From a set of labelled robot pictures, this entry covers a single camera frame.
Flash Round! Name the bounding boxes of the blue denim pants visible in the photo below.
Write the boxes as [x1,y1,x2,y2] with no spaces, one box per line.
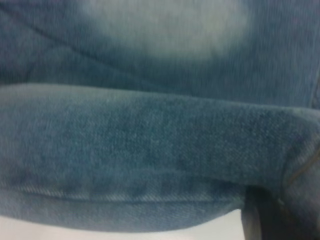
[0,0,320,240]

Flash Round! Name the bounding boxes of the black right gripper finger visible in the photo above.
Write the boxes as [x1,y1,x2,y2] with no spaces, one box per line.
[243,186,278,240]

